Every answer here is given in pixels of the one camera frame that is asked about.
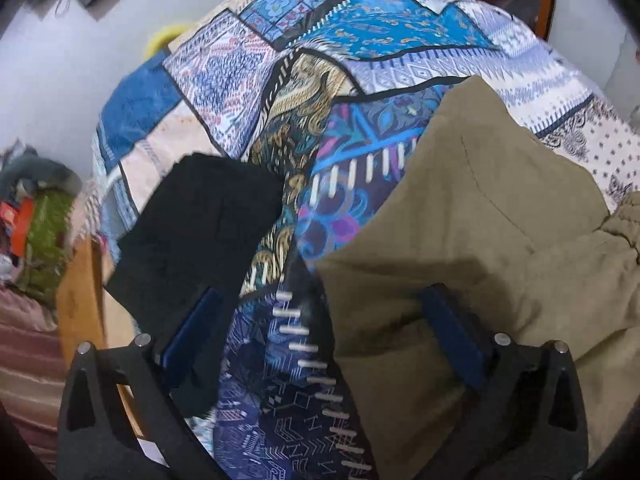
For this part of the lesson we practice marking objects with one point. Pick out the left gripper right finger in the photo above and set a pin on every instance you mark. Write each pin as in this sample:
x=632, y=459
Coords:
x=523, y=415

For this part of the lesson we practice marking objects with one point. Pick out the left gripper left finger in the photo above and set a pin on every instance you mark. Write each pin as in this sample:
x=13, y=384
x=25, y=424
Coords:
x=117, y=420

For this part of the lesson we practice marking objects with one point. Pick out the khaki shorts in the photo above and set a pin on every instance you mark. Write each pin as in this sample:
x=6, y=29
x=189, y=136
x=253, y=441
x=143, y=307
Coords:
x=523, y=238

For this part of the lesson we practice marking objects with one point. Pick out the pink striped curtain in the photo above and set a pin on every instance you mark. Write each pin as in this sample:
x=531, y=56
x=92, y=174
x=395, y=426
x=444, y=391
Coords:
x=32, y=373

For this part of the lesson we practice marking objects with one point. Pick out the wooden bedside board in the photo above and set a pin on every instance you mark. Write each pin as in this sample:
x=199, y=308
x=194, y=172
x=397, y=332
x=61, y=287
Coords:
x=86, y=311

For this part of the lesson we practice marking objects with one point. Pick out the green laundry basket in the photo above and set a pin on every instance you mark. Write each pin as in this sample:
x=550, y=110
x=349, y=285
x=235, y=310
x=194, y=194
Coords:
x=45, y=253

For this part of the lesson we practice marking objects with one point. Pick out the black folded garment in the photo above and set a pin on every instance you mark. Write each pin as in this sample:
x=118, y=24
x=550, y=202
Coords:
x=199, y=230

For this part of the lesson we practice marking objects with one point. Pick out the pile of clothes and boxes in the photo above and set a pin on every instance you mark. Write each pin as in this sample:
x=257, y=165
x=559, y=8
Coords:
x=24, y=176

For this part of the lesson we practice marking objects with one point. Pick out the yellow foam tube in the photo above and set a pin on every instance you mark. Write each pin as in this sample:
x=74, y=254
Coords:
x=162, y=38

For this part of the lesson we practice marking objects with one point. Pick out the blue patchwork quilt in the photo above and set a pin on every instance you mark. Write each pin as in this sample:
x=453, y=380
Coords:
x=332, y=96

